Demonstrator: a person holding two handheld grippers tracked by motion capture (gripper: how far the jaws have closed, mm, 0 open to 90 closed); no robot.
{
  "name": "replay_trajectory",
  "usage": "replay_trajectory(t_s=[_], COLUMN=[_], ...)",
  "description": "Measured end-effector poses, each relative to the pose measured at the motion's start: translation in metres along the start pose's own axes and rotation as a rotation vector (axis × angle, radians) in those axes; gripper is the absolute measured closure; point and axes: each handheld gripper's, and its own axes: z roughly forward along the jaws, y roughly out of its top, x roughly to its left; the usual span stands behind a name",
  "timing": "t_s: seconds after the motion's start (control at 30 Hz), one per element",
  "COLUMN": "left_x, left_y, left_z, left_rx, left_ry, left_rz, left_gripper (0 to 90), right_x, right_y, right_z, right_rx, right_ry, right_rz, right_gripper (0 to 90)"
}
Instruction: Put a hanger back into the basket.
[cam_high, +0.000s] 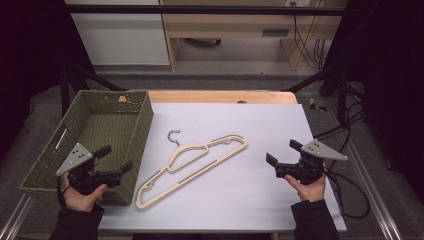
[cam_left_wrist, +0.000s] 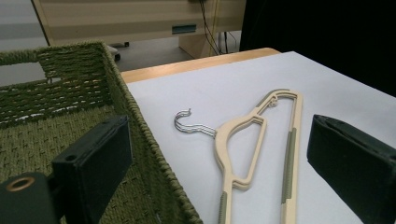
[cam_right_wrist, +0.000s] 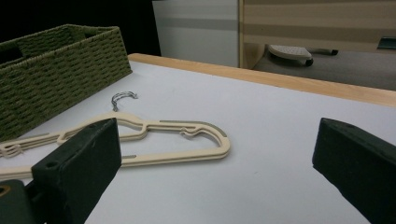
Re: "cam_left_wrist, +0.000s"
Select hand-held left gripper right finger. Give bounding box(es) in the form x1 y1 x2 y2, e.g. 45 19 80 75
306 114 396 224

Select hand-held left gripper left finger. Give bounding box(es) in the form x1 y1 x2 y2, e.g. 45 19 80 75
50 115 134 224

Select green woven basket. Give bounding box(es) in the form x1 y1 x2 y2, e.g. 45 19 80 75
0 41 204 224

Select beige plastic clothes hanger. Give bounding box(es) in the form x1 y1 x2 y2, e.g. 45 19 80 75
174 90 304 224
174 88 304 224

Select office chair base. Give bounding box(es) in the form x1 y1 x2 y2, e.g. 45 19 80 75
106 45 122 63

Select black curtain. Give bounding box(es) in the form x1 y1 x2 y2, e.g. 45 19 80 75
239 0 396 98

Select white table cover sheet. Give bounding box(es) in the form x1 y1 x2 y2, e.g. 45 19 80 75
125 50 396 224

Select light wooden desk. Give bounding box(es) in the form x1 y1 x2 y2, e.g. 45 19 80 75
31 0 248 60

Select black cables behind desk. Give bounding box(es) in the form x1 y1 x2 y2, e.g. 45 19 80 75
197 0 239 57

